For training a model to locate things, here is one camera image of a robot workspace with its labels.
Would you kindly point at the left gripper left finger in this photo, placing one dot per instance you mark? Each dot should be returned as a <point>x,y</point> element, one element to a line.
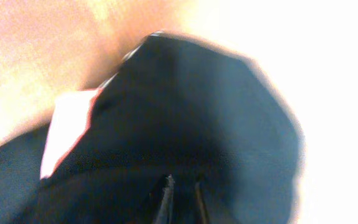
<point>161,199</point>

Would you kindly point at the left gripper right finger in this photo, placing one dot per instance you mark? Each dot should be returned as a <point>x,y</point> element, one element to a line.
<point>202,209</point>

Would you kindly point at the black leggings with red waistband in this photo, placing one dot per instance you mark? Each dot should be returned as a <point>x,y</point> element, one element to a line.
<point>176,107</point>

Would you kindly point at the pink folded cloth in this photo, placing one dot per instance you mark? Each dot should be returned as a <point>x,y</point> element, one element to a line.
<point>70,121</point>

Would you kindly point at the black folded garment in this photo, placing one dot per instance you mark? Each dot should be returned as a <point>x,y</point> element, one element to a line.
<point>20,161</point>

